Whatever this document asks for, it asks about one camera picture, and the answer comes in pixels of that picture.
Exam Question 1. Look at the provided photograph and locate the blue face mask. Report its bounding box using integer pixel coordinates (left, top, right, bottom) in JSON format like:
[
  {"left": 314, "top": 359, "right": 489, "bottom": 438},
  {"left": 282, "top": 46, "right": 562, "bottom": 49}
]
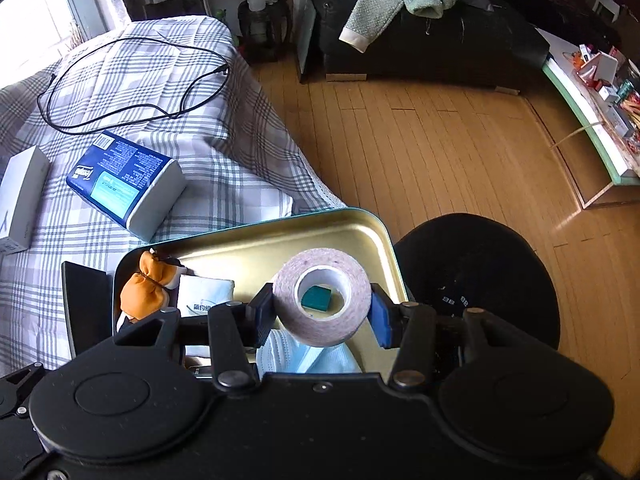
[{"left": 256, "top": 330, "right": 361, "bottom": 377}]

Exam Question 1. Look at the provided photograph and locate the green tape roll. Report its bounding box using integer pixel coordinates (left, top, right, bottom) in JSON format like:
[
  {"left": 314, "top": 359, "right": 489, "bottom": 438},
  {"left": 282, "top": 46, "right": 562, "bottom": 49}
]
[{"left": 300, "top": 285, "right": 332, "bottom": 312}]

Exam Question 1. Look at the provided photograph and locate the beige tape roll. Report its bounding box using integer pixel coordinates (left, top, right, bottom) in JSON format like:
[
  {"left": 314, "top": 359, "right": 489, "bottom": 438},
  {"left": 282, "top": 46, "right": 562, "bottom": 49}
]
[{"left": 272, "top": 248, "right": 371, "bottom": 347}]

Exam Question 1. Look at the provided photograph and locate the white tissue packet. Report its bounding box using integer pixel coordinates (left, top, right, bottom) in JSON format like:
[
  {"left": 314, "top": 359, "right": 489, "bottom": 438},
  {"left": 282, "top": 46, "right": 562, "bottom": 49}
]
[{"left": 174, "top": 273, "right": 237, "bottom": 361}]

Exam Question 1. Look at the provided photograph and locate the gold teal metal tin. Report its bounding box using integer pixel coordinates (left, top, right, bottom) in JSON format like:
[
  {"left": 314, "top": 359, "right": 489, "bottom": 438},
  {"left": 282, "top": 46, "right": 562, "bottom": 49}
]
[{"left": 112, "top": 206, "right": 410, "bottom": 376}]

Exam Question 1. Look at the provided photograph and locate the black round stool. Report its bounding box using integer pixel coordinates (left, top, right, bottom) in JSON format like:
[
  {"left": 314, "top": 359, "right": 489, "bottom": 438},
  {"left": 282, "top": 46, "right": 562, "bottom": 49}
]
[{"left": 394, "top": 212, "right": 561, "bottom": 349}]

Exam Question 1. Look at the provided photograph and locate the black triangular case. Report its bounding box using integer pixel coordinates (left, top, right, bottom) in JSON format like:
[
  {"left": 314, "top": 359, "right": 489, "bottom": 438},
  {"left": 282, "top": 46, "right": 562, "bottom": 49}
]
[{"left": 61, "top": 261, "right": 113, "bottom": 359}]

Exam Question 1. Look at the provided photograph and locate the blue Tempo tissue pack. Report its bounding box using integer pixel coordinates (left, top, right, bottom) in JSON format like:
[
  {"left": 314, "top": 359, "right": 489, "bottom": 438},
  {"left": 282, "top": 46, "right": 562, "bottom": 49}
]
[{"left": 66, "top": 130, "right": 186, "bottom": 242}]

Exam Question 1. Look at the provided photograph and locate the white Y500 box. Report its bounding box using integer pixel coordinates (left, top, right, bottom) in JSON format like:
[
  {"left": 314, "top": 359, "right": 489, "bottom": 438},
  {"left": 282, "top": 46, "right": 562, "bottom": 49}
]
[{"left": 0, "top": 146, "right": 50, "bottom": 256}]

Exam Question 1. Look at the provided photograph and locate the plaid bed cover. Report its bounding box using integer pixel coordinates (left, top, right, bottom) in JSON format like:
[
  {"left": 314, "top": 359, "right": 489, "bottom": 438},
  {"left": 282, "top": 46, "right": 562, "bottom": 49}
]
[{"left": 1, "top": 15, "right": 340, "bottom": 373}]

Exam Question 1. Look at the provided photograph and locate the black cabinet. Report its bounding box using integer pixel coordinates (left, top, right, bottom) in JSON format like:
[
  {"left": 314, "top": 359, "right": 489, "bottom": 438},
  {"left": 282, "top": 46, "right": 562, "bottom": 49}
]
[{"left": 310, "top": 0, "right": 549, "bottom": 90}]

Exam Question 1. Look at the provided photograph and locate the cluttered green edged table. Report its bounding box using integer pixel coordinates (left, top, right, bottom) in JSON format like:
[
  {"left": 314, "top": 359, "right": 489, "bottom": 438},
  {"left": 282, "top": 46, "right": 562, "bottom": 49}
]
[{"left": 536, "top": 28, "right": 639, "bottom": 209}]

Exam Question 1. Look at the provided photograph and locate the black cable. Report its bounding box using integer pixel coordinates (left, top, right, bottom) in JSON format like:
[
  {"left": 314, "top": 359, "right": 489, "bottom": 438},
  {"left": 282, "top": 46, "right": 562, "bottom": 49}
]
[{"left": 34, "top": 27, "right": 232, "bottom": 136}]

